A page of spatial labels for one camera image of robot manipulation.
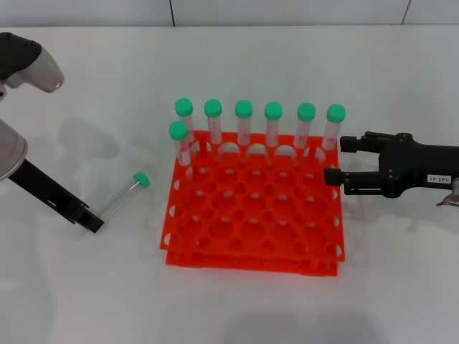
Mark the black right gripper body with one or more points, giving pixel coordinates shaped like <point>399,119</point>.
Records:
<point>412,168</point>

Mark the orange test tube rack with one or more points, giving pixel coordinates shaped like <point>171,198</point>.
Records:
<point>251,268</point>

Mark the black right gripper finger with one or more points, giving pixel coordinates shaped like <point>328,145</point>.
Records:
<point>365,142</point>
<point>362,182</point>

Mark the green-capped clear test tube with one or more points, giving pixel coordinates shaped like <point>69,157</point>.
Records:
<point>273,110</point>
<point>213,107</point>
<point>336,113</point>
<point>141,179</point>
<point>178,130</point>
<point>306,111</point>
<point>184,106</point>
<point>244,108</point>

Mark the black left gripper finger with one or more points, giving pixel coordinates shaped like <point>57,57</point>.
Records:
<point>91,222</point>

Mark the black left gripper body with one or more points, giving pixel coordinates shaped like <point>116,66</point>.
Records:
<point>46,190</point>

